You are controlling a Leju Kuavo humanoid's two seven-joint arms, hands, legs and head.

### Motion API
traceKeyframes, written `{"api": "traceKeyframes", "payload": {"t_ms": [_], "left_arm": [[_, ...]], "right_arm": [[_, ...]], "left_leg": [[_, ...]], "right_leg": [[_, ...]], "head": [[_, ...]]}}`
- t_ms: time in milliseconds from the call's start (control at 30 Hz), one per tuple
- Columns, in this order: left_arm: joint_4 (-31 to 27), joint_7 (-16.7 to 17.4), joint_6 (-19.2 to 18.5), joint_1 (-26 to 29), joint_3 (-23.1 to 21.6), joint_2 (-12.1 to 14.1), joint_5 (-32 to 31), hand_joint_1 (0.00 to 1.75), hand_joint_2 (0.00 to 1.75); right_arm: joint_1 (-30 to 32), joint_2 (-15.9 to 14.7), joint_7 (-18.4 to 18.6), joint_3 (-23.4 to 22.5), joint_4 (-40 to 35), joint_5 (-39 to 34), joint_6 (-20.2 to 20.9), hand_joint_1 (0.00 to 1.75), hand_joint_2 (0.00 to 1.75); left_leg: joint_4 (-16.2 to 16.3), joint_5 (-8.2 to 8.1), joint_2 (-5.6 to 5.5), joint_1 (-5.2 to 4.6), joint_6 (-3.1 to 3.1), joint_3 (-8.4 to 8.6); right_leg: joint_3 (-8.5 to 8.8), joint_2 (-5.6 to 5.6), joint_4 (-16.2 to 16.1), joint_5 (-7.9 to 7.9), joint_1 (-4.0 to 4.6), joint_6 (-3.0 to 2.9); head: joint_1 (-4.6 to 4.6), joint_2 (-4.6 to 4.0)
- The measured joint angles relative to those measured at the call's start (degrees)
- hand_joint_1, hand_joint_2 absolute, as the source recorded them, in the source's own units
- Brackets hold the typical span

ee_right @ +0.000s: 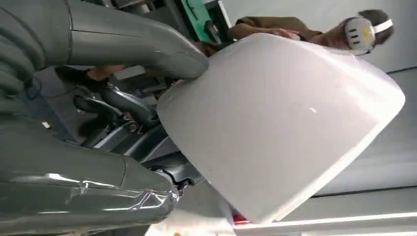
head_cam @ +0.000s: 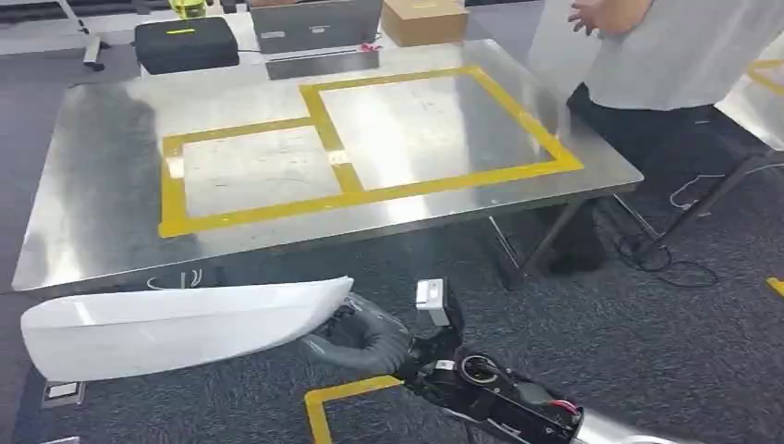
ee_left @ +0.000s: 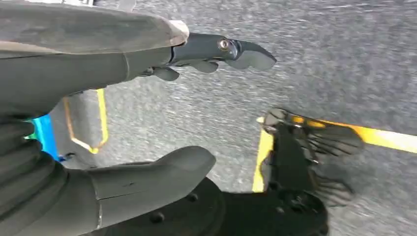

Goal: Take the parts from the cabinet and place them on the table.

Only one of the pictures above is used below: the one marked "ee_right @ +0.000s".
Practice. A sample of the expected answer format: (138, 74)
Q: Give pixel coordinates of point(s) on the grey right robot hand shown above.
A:
(65, 182)

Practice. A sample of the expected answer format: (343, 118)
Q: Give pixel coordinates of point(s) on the green plastic crate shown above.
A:
(195, 16)

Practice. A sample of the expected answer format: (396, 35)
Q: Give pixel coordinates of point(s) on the person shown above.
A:
(277, 24)

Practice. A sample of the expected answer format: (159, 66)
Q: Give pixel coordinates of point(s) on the white VR headset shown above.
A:
(356, 34)

